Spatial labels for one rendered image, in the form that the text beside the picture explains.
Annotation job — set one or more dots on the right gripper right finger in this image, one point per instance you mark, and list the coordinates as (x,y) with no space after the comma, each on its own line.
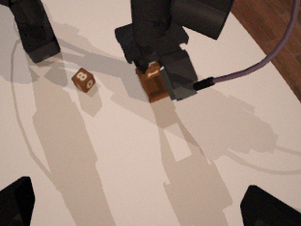
(259,208)

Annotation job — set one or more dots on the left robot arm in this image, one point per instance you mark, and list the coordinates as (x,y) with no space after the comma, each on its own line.
(203,16)

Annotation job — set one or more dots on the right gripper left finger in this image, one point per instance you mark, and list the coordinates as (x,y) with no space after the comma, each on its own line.
(17,202)

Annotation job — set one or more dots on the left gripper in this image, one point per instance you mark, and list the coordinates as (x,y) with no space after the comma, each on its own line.
(140,42)

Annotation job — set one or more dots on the brown number cube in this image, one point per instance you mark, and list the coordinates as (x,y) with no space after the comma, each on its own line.
(153,70)
(83,80)

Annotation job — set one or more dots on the brown rectangular tray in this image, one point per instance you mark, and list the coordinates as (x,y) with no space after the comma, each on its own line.
(154,87)

